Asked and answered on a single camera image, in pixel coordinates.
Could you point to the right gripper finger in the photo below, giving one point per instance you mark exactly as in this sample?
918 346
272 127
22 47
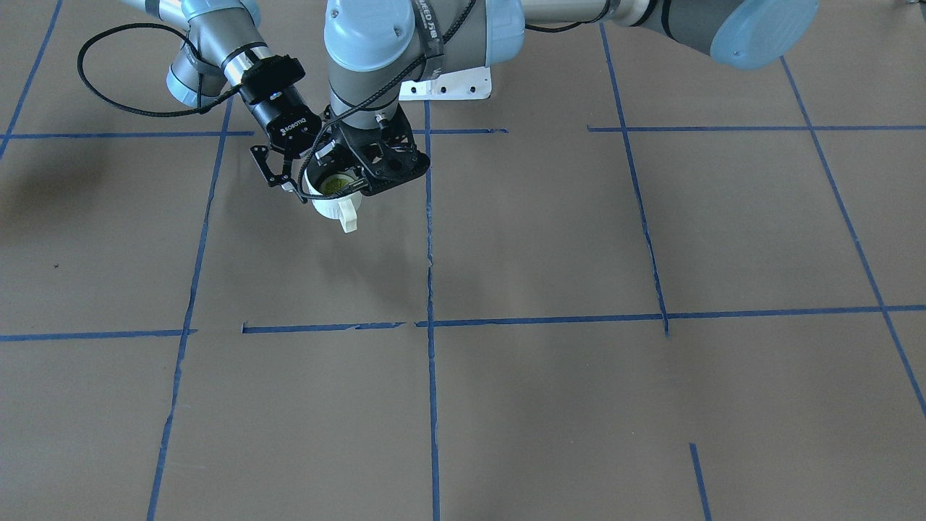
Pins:
295 171
283 178

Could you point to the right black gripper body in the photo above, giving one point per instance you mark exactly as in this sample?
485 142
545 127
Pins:
284 120

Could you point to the white mug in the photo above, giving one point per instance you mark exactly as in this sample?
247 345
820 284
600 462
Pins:
344 209

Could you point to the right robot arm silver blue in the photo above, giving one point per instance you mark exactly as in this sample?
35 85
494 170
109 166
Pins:
225 49

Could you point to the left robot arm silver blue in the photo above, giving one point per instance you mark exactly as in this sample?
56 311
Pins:
373 46

